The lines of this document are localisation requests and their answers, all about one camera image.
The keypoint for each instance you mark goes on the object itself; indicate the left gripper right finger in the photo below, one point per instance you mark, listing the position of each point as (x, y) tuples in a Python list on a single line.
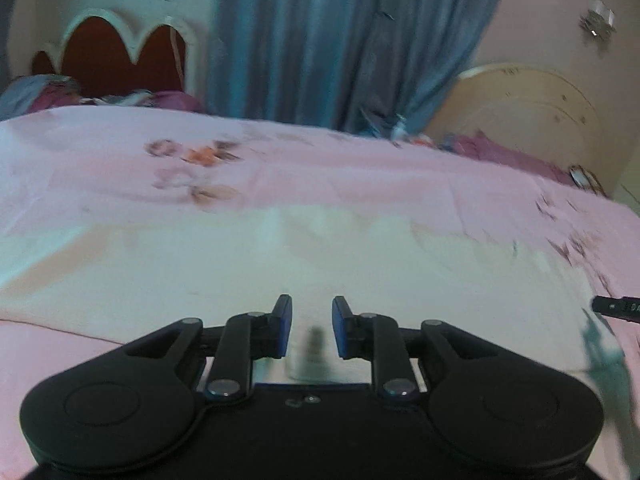
[(377, 339)]

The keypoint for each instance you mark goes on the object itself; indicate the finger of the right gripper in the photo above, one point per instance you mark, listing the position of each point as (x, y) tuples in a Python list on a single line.
[(625, 308)]

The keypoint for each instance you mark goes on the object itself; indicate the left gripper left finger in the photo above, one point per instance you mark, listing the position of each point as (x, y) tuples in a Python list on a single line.
[(249, 337)]

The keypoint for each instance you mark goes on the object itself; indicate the cream knitted sweater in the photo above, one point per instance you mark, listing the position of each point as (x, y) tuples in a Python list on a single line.
[(119, 283)]

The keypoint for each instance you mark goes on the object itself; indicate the patterned cushion right bed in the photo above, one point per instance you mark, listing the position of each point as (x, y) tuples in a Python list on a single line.
[(586, 180)]

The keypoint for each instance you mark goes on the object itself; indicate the white lotion bottle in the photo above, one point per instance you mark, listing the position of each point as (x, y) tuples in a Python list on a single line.
[(399, 131)]

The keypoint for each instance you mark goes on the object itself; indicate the cream round headboard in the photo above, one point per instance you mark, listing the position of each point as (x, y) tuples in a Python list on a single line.
[(525, 108)]

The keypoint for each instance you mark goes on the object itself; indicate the purple pillow right bed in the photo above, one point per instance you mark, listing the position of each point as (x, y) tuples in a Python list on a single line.
[(480, 147)]

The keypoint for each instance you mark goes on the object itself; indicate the purple pillow bed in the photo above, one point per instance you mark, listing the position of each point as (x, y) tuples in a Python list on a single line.
[(175, 100), (480, 147)]

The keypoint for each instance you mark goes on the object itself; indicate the pink floral bed sheet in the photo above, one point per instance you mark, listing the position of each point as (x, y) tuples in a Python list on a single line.
[(84, 165)]

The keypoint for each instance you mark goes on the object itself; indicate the purple pillow left bed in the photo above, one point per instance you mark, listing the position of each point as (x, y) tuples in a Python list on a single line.
[(175, 100)]

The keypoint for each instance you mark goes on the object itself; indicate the blue grey curtain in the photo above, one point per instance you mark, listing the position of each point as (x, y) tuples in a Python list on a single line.
[(346, 65)]

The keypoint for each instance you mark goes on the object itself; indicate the red white scalloped headboard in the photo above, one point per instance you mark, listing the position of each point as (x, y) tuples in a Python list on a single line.
[(106, 54)]

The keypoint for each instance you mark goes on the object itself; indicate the blue grey pillow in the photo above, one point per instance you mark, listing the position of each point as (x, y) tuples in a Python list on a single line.
[(28, 94)]

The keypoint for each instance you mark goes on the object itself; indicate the wall lamp fixture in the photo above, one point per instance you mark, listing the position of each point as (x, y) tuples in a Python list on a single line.
[(598, 22)]

